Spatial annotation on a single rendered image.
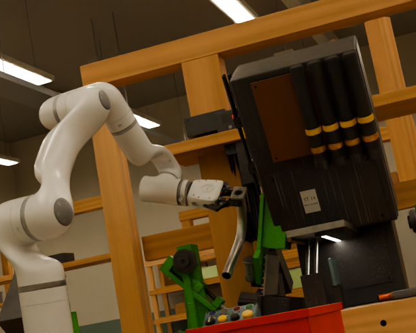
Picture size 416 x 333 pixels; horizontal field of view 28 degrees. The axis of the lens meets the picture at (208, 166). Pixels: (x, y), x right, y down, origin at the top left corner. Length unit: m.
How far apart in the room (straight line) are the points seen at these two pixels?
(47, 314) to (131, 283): 0.91
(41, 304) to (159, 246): 1.01
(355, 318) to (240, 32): 1.22
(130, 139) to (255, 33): 0.69
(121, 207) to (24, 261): 0.93
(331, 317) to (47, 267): 0.70
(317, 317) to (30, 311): 0.70
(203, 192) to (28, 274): 0.72
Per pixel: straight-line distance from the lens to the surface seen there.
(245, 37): 2.96
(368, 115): 2.26
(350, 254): 2.57
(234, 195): 2.56
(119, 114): 2.49
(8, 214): 2.13
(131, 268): 2.97
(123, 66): 3.08
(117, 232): 2.99
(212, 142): 2.78
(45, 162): 2.20
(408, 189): 2.86
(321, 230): 2.23
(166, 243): 3.02
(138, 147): 2.54
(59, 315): 2.10
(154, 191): 2.62
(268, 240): 2.45
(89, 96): 2.29
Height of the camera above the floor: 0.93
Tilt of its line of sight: 11 degrees up
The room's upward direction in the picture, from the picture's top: 10 degrees counter-clockwise
